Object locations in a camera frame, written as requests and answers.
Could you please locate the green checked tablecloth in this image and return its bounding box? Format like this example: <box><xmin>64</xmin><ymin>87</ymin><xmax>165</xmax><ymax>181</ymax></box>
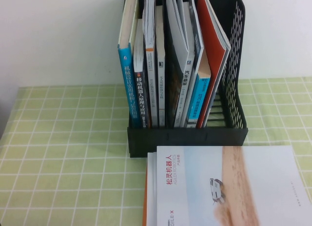
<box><xmin>0</xmin><ymin>77</ymin><xmax>312</xmax><ymax>226</ymax></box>

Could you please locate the black plastic book holder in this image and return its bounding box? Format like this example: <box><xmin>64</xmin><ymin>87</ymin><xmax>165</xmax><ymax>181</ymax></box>
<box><xmin>123</xmin><ymin>0</ymin><xmax>249</xmax><ymax>159</ymax></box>

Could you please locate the white spine car book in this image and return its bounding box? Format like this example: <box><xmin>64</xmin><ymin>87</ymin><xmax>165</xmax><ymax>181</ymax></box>
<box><xmin>174</xmin><ymin>1</ymin><xmax>196</xmax><ymax>128</ymax></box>

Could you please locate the black spine robot book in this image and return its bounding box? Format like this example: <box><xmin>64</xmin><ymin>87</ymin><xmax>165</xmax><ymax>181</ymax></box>
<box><xmin>133</xmin><ymin>18</ymin><xmax>149</xmax><ymax>128</ymax></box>

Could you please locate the grey white spine book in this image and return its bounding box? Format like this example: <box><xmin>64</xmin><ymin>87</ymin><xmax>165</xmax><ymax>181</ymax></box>
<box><xmin>142</xmin><ymin>0</ymin><xmax>158</xmax><ymax>128</ymax></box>

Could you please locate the light blue spine book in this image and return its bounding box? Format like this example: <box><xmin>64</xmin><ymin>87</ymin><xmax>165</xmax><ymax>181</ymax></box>
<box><xmin>186</xmin><ymin>49</ymin><xmax>212</xmax><ymax>125</ymax></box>

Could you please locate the brochure stack on table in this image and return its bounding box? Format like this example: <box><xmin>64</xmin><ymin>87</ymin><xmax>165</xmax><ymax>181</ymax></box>
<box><xmin>151</xmin><ymin>151</ymin><xmax>158</xmax><ymax>226</ymax></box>

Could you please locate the dark patterned cover book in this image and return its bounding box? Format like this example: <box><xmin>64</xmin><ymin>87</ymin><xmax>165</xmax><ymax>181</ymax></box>
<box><xmin>168</xmin><ymin>40</ymin><xmax>185</xmax><ymax>128</ymax></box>

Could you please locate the red cover magazine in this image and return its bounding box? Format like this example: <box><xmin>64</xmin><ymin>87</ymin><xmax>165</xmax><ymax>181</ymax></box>
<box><xmin>195</xmin><ymin>0</ymin><xmax>232</xmax><ymax>129</ymax></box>

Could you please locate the grey spine paperback book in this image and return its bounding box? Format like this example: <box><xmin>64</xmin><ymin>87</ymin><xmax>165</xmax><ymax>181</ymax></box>
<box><xmin>155</xmin><ymin>5</ymin><xmax>167</xmax><ymax>128</ymax></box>

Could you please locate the white booklet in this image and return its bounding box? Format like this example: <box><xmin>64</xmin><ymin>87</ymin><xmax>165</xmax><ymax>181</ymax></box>
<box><xmin>147</xmin><ymin>152</ymin><xmax>153</xmax><ymax>226</ymax></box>

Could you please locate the grey white robot brochure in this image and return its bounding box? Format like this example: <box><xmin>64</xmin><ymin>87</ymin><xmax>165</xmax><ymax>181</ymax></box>
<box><xmin>156</xmin><ymin>145</ymin><xmax>312</xmax><ymax>226</ymax></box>

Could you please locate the orange edged book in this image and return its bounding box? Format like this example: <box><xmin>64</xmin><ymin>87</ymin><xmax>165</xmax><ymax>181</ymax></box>
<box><xmin>143</xmin><ymin>172</ymin><xmax>149</xmax><ymax>226</ymax></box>

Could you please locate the blue spine hardcover book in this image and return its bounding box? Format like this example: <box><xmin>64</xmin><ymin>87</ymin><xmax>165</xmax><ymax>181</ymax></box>
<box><xmin>117</xmin><ymin>0</ymin><xmax>141</xmax><ymax>129</ymax></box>

